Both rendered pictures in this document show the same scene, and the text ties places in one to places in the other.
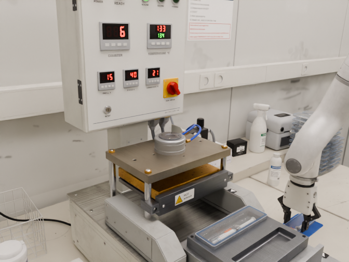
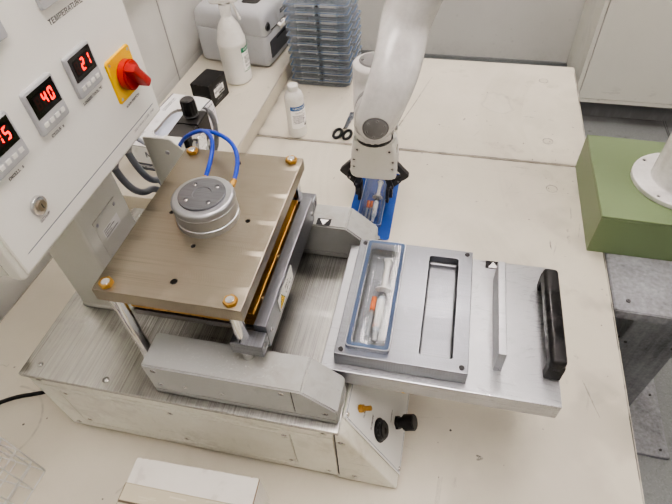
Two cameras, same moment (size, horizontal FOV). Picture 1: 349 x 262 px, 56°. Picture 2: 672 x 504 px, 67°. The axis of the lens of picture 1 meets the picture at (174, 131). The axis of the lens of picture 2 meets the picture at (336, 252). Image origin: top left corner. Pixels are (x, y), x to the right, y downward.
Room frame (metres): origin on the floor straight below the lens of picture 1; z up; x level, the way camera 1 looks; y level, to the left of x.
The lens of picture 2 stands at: (0.31, 0.14, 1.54)
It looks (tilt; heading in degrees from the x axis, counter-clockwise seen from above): 48 degrees down; 326
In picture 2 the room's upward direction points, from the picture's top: 4 degrees counter-clockwise
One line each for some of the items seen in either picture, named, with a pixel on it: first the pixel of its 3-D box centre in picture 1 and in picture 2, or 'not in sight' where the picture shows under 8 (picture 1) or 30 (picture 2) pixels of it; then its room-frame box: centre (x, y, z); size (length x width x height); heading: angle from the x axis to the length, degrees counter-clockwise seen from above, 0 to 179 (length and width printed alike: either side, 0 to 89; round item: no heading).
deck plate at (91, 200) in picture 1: (160, 207); (216, 299); (0.82, 0.03, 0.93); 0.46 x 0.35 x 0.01; 41
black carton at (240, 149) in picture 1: (236, 147); (209, 88); (1.57, -0.32, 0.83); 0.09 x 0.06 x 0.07; 123
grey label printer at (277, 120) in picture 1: (273, 128); (246, 24); (1.76, -0.55, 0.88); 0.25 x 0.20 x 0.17; 34
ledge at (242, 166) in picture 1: (235, 158); (215, 107); (1.57, -0.32, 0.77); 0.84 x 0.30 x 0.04; 130
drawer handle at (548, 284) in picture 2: not in sight; (551, 320); (0.46, -0.28, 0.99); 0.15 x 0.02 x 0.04; 131
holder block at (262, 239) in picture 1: (247, 241); (407, 304); (0.60, -0.16, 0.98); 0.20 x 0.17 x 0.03; 131
